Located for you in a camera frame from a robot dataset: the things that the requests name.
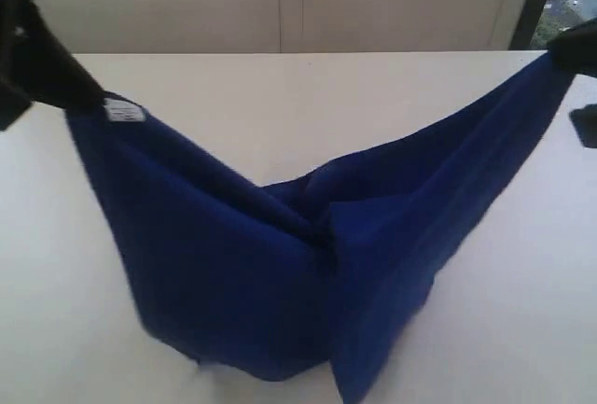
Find black window frame post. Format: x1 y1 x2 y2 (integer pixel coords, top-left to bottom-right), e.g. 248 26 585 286
508 0 574 51

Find blue towel with white label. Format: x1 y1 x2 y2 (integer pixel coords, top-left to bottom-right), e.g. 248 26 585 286
65 54 574 403

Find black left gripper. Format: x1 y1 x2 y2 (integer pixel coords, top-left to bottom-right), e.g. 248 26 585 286
1 0 104 132

